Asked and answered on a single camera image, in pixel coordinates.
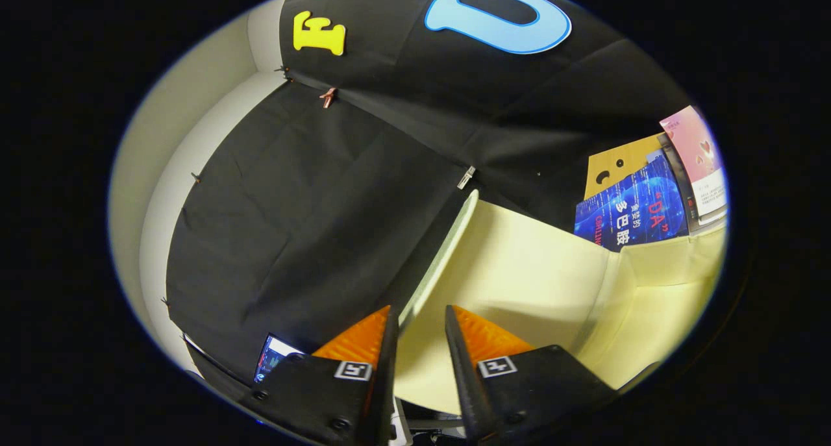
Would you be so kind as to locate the cream fabric storage box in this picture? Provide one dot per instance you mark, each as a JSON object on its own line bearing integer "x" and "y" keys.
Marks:
{"x": 519, "y": 271}

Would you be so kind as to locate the dark cover book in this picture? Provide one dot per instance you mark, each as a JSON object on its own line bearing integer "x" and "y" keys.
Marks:
{"x": 685, "y": 186}

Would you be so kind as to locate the blue cover book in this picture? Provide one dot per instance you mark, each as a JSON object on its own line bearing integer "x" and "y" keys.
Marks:
{"x": 630, "y": 212}

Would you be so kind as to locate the flat screen device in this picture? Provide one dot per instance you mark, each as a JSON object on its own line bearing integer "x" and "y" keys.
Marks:
{"x": 272, "y": 358}

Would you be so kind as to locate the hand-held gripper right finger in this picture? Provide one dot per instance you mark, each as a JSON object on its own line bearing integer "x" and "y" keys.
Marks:
{"x": 462, "y": 381}

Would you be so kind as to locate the copper metal clip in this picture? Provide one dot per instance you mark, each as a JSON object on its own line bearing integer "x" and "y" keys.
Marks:
{"x": 328, "y": 97}

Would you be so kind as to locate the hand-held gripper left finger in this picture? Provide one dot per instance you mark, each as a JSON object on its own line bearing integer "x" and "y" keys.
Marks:
{"x": 388, "y": 381}

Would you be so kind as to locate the silver metal clip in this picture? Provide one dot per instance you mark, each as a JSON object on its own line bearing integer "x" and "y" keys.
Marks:
{"x": 466, "y": 177}

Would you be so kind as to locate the pink cover book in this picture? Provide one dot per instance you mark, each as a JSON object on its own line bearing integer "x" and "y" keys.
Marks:
{"x": 698, "y": 154}

